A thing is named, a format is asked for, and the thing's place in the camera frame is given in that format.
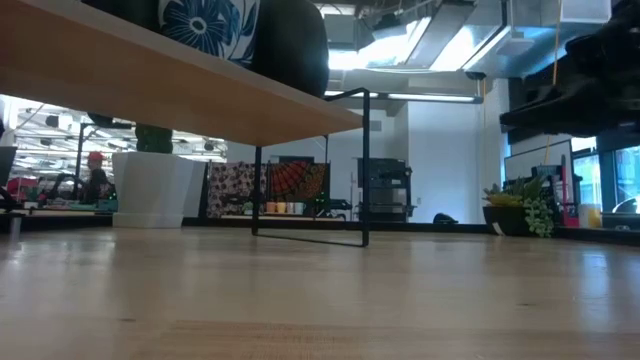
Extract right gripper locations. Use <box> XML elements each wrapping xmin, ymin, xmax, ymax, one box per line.
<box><xmin>499</xmin><ymin>0</ymin><xmax>640</xmax><ymax>139</ymax></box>

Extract matte black round mug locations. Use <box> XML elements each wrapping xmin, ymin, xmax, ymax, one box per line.
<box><xmin>251</xmin><ymin>0</ymin><xmax>330</xmax><ymax>99</ymax></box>

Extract white mug blue flower print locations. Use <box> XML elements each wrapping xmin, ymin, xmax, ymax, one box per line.
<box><xmin>158</xmin><ymin>0</ymin><xmax>261</xmax><ymax>69</ymax></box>

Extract red floor tool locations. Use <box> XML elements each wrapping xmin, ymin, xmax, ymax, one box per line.
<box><xmin>558</xmin><ymin>154</ymin><xmax>581</xmax><ymax>229</ymax></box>

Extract yellow white bottle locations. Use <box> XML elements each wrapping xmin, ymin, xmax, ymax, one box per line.
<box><xmin>578</xmin><ymin>203</ymin><xmax>603</xmax><ymax>230</ymax></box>

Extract succulents in black pot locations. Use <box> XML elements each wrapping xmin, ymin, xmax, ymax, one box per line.
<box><xmin>482</xmin><ymin>174</ymin><xmax>556</xmax><ymax>239</ymax></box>

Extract long ceiling light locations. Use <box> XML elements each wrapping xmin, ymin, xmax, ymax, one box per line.
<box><xmin>322</xmin><ymin>89</ymin><xmax>484</xmax><ymax>105</ymax></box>

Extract black cabinet machine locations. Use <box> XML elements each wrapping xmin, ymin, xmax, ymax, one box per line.
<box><xmin>355</xmin><ymin>157</ymin><xmax>416</xmax><ymax>223</ymax></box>

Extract orange mandala fabric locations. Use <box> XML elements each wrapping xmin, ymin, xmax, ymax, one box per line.
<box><xmin>262</xmin><ymin>160</ymin><xmax>330</xmax><ymax>204</ymax></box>

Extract floral patterned fabric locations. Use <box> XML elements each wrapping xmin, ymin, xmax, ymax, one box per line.
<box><xmin>207</xmin><ymin>162</ymin><xmax>256</xmax><ymax>219</ymax></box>

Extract dark green cactus plant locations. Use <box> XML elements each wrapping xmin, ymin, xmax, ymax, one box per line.
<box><xmin>134</xmin><ymin>123</ymin><xmax>174</xmax><ymax>155</ymax></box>

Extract white faceted planter pot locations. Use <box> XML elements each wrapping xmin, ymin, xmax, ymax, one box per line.
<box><xmin>111</xmin><ymin>151</ymin><xmax>207</xmax><ymax>230</ymax></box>

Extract person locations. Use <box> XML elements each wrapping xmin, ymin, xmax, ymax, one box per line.
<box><xmin>82</xmin><ymin>151</ymin><xmax>117</xmax><ymax>204</ymax></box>

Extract wooden shelf riser black frame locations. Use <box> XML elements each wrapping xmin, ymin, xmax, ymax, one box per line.
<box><xmin>0</xmin><ymin>0</ymin><xmax>371</xmax><ymax>249</ymax></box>

